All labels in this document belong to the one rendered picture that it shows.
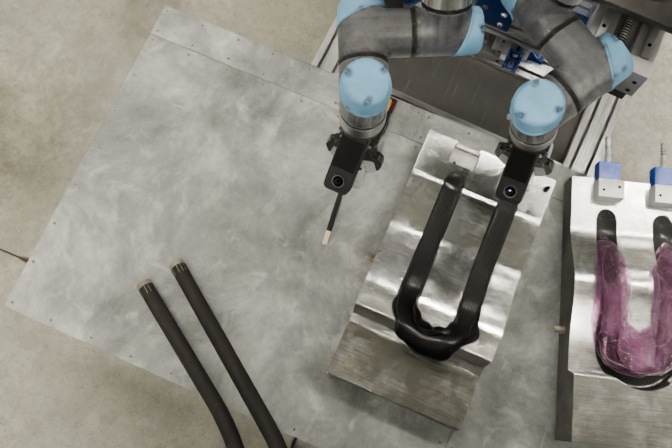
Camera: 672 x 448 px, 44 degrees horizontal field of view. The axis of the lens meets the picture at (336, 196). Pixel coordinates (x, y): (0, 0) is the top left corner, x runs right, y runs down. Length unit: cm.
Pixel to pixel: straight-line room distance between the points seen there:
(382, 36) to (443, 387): 66
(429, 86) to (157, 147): 95
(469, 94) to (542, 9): 114
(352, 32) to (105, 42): 160
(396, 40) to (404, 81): 114
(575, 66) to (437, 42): 20
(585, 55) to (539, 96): 10
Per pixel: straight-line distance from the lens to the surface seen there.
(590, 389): 156
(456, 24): 125
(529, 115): 121
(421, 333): 154
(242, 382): 151
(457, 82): 240
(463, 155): 163
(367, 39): 124
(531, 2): 128
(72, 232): 171
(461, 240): 157
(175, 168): 170
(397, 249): 153
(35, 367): 254
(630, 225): 168
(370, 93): 118
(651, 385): 164
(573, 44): 127
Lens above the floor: 240
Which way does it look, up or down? 75 degrees down
